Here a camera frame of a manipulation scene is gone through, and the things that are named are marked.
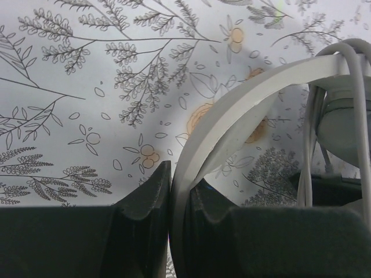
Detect grey headphone cable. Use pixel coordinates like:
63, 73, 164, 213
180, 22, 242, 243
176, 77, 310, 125
297, 38, 371, 208

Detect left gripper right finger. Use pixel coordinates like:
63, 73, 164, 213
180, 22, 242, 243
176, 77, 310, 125
185, 181, 370, 277

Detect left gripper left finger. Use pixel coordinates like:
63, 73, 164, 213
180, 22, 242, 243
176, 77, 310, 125
1, 161, 171, 277

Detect white grey gaming headphones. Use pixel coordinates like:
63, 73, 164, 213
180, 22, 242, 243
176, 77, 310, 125
169, 54, 370, 277

